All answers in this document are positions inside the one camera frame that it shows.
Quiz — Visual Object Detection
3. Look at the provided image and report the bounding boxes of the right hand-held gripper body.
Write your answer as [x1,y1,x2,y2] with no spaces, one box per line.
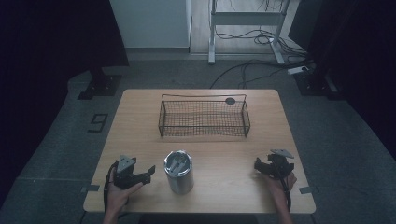
[264,147,295,180]

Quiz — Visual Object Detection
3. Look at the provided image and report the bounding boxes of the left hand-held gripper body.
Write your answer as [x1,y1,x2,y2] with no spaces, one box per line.
[112,154,140,190]

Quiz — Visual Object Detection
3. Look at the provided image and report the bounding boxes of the person's right hand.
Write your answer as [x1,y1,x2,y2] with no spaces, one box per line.
[263,172,298,204]

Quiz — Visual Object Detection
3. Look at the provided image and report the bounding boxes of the person's left hand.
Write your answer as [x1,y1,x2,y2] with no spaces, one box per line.
[106,181,145,217]

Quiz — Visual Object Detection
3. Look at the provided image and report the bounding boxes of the metal cutlery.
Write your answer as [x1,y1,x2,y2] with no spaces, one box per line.
[167,154,189,174]

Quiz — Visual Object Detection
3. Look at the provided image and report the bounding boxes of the steel cylinder utensil holder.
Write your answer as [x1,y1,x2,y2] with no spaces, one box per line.
[163,149,195,196]

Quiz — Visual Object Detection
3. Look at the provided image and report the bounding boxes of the black stand base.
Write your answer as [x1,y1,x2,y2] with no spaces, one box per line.
[77,66,123,101]
[293,69,344,101]

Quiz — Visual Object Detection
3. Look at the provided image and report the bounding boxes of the white power strip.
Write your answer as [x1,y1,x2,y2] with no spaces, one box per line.
[287,65,311,76]

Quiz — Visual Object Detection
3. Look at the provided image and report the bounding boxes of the dark curtain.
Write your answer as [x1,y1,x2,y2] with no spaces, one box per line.
[288,0,396,160]
[0,0,131,206]

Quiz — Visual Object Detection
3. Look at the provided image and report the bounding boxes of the white cabinet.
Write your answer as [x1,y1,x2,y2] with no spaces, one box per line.
[108,0,192,49]

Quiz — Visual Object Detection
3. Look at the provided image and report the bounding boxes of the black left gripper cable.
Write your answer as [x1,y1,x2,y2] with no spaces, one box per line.
[103,161,120,213]

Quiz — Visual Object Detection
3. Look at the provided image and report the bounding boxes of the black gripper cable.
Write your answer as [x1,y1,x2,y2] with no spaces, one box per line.
[103,161,120,213]
[277,169,292,213]

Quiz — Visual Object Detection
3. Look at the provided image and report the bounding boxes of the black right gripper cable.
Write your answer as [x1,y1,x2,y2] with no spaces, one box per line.
[277,169,292,213]

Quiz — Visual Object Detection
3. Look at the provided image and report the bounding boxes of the black wire mesh basket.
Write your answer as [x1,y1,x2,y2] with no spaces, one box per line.
[157,93,252,139]

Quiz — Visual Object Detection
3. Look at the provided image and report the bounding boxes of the black floor cables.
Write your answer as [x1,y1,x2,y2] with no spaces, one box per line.
[209,27,315,91]

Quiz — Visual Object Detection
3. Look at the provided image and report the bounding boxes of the white desk frame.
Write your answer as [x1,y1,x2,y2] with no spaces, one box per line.
[207,0,292,65]

